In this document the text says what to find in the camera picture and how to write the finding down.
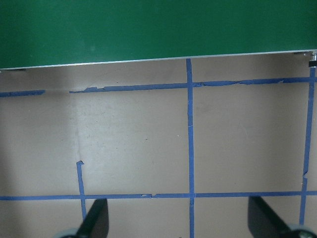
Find green conveyor belt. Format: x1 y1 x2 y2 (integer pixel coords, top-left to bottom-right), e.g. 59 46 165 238
0 0 317 72

